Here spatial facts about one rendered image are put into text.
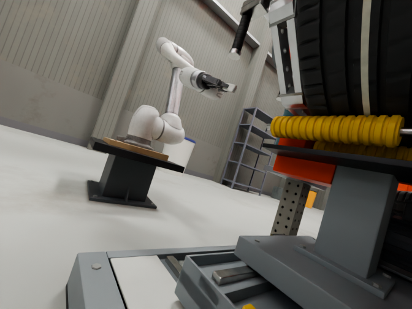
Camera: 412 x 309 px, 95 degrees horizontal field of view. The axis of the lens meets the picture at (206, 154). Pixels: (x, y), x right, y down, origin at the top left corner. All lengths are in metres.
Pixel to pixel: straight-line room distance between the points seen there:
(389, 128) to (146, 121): 1.10
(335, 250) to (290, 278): 0.16
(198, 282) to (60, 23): 4.20
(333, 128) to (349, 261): 0.27
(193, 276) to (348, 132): 0.41
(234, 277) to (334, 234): 0.25
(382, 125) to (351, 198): 0.17
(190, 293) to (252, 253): 0.14
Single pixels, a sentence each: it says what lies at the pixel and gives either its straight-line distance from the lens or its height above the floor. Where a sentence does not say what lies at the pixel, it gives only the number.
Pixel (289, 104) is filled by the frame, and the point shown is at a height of 0.58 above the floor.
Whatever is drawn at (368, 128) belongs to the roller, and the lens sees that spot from 0.46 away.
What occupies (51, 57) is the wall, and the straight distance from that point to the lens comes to 4.16.
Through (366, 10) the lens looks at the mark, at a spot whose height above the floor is 0.65.
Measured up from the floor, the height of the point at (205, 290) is 0.15.
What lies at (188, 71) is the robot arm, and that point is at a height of 0.79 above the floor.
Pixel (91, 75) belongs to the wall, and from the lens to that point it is 4.11.
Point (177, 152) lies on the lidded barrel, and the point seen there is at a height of 0.41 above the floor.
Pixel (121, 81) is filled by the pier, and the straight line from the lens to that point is 3.86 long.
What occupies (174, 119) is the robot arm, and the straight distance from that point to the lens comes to 1.37.
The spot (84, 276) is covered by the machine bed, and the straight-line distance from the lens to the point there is 0.49.
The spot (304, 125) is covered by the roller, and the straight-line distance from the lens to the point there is 0.49.
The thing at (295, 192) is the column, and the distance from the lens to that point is 1.17.
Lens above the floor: 0.35
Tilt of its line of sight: 3 degrees up
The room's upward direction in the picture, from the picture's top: 18 degrees clockwise
